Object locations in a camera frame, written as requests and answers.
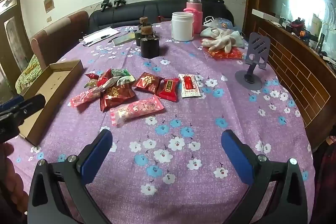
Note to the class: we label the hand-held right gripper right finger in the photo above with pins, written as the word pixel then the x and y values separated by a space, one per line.
pixel 236 158

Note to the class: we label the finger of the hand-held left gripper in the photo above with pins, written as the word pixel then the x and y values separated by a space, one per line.
pixel 31 104
pixel 10 103

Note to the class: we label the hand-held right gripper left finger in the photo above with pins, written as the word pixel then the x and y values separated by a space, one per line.
pixel 96 158

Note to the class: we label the brown cardboard box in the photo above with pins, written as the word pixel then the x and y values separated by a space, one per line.
pixel 52 90

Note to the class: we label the small pink snack packet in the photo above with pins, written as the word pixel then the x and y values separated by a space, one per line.
pixel 84 98

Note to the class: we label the large pink snack packet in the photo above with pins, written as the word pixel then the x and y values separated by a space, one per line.
pixel 136 111

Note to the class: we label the dark red gold-print snack packet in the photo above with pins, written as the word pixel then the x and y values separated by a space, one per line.
pixel 115 98
pixel 148 82

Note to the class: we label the red packet with black label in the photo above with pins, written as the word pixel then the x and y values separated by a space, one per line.
pixel 168 88

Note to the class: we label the person's left hand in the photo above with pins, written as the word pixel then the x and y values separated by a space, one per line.
pixel 8 161

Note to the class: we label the green patterned blanket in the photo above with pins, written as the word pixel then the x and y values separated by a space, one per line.
pixel 29 71

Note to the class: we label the wooden door with glass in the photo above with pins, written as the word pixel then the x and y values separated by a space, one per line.
pixel 10 37

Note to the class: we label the small red candy packet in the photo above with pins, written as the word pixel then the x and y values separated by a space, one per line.
pixel 91 75

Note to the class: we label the purple floral tablecloth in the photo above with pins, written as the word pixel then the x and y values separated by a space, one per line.
pixel 183 113

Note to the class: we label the brown armchair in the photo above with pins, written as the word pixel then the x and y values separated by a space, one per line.
pixel 60 32

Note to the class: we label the white and green snack packet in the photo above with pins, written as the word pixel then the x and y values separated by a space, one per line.
pixel 115 82

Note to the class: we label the white packet with red label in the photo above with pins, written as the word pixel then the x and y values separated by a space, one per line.
pixel 189 85

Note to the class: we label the green candy packet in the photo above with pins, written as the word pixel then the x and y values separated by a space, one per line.
pixel 120 72

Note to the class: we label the white paper sheets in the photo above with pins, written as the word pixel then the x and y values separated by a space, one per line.
pixel 97 35

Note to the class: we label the black pen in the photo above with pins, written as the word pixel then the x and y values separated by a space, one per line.
pixel 101 38

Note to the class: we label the red plastic bag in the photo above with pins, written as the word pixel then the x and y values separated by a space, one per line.
pixel 231 54

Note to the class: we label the notebook with dark cover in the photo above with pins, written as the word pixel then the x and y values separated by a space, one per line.
pixel 123 38

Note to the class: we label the white gloves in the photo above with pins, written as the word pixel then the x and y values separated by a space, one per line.
pixel 223 39

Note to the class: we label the black tin with cork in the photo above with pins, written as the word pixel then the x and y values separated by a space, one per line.
pixel 149 47
pixel 138 37

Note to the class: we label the spare hand-held gripper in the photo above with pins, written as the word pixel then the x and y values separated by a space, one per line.
pixel 105 5
pixel 118 2

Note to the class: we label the blue patterned pouch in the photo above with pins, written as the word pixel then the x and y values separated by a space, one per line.
pixel 223 23

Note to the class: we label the black leather sofa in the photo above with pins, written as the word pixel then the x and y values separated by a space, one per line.
pixel 136 12

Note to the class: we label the white plastic jar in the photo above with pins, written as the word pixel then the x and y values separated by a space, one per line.
pixel 182 27

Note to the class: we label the bottle with pink sleeve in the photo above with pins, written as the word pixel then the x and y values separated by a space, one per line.
pixel 195 14

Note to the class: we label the black bag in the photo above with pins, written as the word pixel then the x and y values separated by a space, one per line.
pixel 214 0

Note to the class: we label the small wall plaque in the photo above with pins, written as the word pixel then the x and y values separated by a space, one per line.
pixel 48 4

